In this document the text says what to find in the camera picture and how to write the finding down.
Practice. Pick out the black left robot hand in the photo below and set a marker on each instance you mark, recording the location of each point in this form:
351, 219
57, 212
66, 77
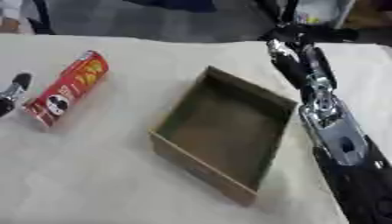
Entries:
20, 80

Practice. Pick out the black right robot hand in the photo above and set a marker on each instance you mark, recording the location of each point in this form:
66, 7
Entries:
295, 70

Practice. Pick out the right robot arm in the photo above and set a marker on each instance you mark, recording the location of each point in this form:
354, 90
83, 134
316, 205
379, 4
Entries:
352, 175

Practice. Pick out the open tan cardboard box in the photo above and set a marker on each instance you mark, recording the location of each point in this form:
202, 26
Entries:
224, 131

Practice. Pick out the black tripod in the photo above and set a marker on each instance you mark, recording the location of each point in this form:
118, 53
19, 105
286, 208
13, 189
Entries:
311, 31

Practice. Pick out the red cylindrical snack can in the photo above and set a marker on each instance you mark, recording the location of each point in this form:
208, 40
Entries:
69, 87

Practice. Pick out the white bin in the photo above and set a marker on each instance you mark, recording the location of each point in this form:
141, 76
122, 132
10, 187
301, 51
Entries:
321, 11

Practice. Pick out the black chair leg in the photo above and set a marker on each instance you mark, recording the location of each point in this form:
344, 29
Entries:
42, 17

